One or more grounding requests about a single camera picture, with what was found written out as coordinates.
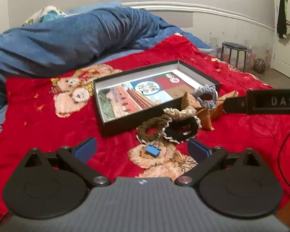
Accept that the black round stool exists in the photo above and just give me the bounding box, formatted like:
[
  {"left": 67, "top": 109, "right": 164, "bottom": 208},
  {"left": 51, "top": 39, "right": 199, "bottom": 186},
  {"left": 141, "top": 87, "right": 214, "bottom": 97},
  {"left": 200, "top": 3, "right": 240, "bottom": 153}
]
[{"left": 220, "top": 42, "right": 248, "bottom": 73}]

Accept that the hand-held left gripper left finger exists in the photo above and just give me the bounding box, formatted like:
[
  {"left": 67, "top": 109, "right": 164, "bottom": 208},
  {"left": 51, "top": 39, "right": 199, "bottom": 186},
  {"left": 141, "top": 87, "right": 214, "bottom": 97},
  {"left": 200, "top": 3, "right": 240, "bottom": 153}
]
[{"left": 23, "top": 137, "right": 112, "bottom": 188}]

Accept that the grey-blue scrunchie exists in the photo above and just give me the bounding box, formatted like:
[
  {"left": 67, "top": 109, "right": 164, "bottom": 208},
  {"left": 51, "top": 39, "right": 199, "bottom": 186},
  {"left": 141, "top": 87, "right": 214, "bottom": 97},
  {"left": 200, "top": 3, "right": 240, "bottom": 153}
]
[{"left": 192, "top": 84, "right": 219, "bottom": 110}]

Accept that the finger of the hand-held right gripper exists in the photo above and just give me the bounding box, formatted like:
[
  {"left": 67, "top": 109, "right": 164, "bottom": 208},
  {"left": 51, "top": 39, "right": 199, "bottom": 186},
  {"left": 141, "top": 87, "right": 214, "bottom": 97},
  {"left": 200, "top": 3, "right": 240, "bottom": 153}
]
[{"left": 223, "top": 96, "right": 247, "bottom": 114}]

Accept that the printed picture card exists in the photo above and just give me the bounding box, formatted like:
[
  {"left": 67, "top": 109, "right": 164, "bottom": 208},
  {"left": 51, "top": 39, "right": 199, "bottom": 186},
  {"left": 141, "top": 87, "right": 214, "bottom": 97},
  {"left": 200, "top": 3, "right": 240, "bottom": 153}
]
[{"left": 98, "top": 70, "right": 204, "bottom": 122}]

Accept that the black cable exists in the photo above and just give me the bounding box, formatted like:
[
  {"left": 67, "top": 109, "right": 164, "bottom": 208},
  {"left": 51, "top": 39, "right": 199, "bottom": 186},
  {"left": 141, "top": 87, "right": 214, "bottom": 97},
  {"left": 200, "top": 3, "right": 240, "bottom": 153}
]
[{"left": 279, "top": 120, "right": 290, "bottom": 195}]

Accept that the white wall moulding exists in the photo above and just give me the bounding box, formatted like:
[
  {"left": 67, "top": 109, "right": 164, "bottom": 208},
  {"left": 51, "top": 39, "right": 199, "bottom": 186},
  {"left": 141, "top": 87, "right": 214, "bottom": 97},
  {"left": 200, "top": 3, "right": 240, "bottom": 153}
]
[{"left": 121, "top": 2, "right": 276, "bottom": 32}]

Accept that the white door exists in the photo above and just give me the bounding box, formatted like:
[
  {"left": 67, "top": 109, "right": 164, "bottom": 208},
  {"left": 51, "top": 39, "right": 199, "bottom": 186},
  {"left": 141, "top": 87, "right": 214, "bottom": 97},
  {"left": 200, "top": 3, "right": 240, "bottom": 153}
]
[{"left": 271, "top": 0, "right": 290, "bottom": 78}]

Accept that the beige scrunchie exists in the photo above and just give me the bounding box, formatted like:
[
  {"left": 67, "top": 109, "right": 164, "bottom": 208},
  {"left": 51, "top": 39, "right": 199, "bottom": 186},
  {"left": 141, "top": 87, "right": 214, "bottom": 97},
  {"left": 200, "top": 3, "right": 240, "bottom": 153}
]
[{"left": 163, "top": 106, "right": 198, "bottom": 122}]

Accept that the black shallow box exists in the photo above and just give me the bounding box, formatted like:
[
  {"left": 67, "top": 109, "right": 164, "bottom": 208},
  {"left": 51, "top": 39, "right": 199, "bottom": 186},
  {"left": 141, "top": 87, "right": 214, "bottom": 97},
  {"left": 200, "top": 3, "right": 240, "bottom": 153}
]
[{"left": 93, "top": 59, "right": 221, "bottom": 137}]

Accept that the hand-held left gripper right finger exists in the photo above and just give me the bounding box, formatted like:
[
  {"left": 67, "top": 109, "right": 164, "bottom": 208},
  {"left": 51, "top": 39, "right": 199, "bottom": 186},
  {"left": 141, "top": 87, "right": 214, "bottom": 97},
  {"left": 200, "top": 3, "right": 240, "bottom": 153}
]
[{"left": 175, "top": 138, "right": 266, "bottom": 187}]

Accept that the black lace-trimmed scrunchie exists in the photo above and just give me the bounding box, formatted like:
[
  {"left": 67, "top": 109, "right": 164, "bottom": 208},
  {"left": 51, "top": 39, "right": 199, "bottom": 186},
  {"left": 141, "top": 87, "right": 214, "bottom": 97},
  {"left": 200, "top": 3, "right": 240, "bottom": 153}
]
[{"left": 164, "top": 115, "right": 202, "bottom": 143}]

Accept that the brown ball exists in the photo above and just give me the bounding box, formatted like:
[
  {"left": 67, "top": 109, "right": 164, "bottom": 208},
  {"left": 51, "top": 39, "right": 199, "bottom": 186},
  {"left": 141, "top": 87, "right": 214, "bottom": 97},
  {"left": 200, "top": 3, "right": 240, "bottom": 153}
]
[{"left": 253, "top": 58, "right": 267, "bottom": 74}]

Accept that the blue duvet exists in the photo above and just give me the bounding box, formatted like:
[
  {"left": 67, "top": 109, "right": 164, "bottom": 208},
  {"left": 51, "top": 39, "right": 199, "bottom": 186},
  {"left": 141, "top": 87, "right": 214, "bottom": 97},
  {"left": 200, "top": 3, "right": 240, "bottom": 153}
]
[{"left": 0, "top": 6, "right": 214, "bottom": 113}]

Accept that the blue toy brick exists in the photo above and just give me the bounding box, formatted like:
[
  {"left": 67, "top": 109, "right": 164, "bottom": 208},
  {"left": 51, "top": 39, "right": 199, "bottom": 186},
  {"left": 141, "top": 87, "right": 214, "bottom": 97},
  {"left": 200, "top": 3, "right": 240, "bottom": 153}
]
[{"left": 146, "top": 144, "right": 161, "bottom": 157}]

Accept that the red bear-print blanket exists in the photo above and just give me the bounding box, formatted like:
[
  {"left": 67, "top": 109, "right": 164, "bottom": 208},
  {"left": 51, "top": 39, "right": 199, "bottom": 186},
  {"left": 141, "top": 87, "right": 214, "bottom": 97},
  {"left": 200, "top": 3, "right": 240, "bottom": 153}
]
[{"left": 0, "top": 32, "right": 290, "bottom": 226}]

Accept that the olive lace-trimmed scrunchie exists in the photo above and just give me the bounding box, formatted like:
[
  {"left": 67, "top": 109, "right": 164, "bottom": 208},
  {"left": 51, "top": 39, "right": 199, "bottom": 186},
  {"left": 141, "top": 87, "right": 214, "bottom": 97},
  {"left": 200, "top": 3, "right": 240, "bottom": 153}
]
[{"left": 136, "top": 114, "right": 173, "bottom": 143}]

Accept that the cartoon-print pillow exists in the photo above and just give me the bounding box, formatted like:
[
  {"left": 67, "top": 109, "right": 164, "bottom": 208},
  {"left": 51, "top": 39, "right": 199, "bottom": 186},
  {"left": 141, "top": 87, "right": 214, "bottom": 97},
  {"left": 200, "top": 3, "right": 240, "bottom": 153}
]
[{"left": 20, "top": 5, "right": 67, "bottom": 27}]

